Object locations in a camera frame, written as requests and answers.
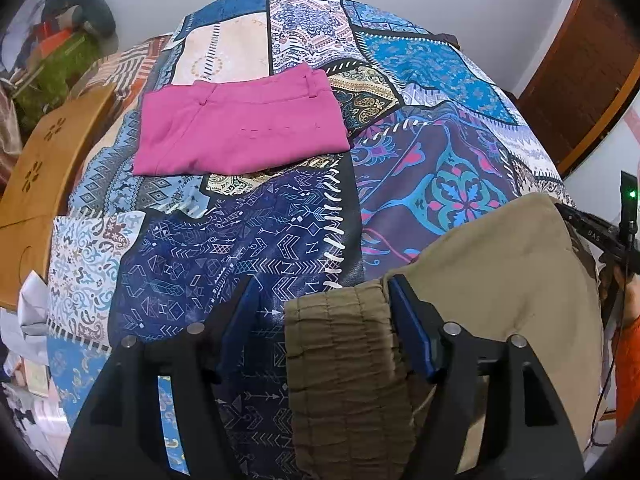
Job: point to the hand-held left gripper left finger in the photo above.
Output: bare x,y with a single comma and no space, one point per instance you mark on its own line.
239,332

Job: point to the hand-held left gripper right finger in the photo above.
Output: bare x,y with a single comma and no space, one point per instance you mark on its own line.
411,332

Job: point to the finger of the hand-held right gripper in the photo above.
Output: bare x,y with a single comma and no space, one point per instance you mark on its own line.
595,234

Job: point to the khaki pants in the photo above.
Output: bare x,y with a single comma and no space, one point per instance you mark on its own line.
500,280

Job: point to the pink folded pants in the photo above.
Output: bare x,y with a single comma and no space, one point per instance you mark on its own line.
240,130

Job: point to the patchwork printed blanket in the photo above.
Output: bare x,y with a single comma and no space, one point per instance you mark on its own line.
260,230

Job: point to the brown wooden door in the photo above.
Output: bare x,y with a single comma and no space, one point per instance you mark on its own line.
580,75

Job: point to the pile of white papers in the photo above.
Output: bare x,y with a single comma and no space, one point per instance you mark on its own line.
25,350

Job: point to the wooden folding table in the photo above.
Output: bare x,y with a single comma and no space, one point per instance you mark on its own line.
45,160

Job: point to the striped orange bedsheet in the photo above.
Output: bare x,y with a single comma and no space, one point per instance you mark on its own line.
125,67

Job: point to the green cloth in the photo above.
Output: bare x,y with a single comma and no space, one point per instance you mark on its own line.
55,75

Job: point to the grey plush cushion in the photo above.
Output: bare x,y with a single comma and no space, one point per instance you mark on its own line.
85,10

